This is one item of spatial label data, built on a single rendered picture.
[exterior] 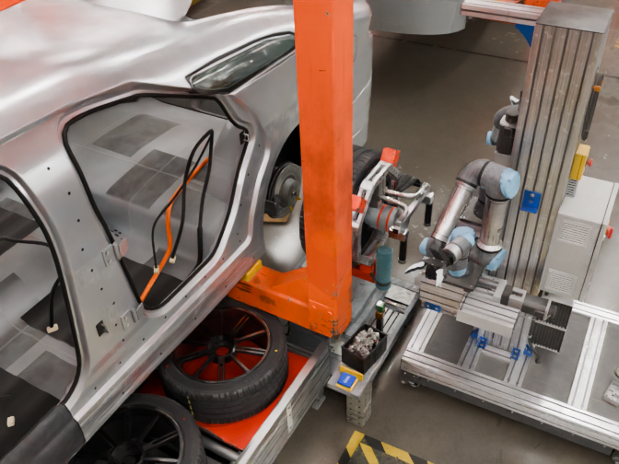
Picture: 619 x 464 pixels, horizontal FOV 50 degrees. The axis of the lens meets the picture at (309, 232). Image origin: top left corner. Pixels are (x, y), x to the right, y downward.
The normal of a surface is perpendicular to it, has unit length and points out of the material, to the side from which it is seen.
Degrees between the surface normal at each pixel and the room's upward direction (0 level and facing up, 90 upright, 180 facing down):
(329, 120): 90
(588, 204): 0
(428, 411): 0
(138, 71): 37
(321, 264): 90
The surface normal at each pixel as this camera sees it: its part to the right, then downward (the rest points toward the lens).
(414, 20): -0.01, 0.83
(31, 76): 0.22, -0.68
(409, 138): -0.04, -0.77
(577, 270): -0.47, 0.58
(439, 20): 0.27, 0.76
